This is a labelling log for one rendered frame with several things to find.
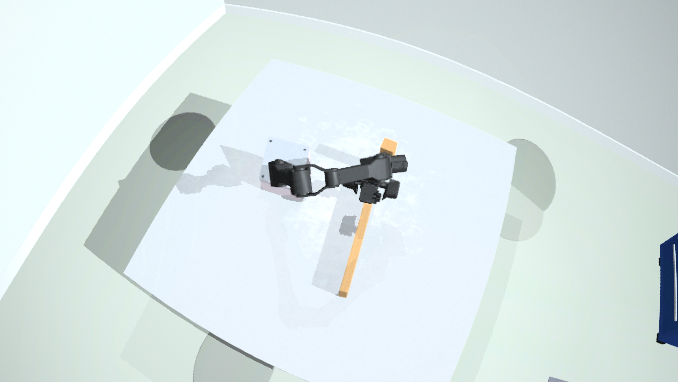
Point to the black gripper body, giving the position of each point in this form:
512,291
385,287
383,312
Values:
392,187

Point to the light wooden board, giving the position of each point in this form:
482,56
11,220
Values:
355,251

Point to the wooden post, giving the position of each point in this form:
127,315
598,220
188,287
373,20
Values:
389,146

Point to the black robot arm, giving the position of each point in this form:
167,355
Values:
378,167

